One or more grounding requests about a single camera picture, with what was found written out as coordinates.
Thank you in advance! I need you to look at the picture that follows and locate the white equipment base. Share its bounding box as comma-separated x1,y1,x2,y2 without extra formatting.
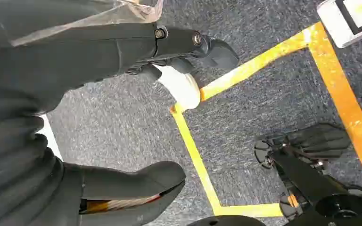
316,0,362,49

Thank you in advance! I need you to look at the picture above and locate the white floor strip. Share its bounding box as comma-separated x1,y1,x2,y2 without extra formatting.
34,114,64,162

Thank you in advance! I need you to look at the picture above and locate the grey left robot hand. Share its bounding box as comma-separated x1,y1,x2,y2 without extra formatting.
0,0,240,226

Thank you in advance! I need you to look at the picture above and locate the black robot leg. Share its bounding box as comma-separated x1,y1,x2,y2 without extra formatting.
270,148,362,226

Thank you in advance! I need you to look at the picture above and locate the yellow floor tape strip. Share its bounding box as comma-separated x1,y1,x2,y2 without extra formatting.
307,21,362,199
213,203,284,218
169,24,313,113
169,104,223,217

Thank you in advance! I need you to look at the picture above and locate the ribbed grey left arm sleeve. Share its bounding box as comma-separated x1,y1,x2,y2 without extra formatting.
0,106,65,226

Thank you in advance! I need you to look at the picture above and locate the transparent plastic film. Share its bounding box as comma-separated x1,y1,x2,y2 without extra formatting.
10,0,165,48

